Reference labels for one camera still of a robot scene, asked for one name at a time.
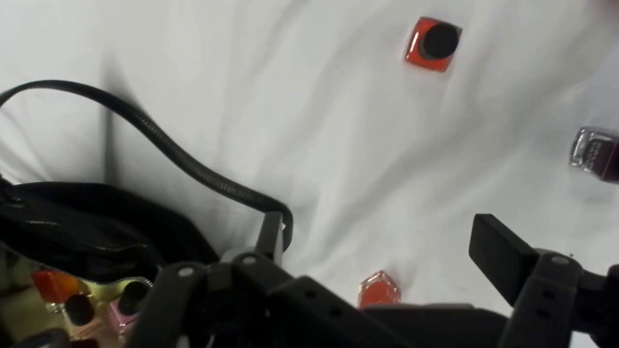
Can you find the peach nail polish bottle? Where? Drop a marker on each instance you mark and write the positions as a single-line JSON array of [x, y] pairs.
[[82, 310]]

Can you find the yellow cloth bag lining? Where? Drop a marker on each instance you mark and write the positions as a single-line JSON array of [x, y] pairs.
[[16, 311]]

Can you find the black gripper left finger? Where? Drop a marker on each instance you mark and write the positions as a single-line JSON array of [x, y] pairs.
[[258, 302]]

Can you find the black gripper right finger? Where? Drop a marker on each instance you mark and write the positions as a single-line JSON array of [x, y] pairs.
[[548, 290]]

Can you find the pale pink nail polish bottle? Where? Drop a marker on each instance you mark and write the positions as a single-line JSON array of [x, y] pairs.
[[133, 298]]

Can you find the dark purple nail polish bottle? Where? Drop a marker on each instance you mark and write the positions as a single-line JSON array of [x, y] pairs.
[[593, 155]]

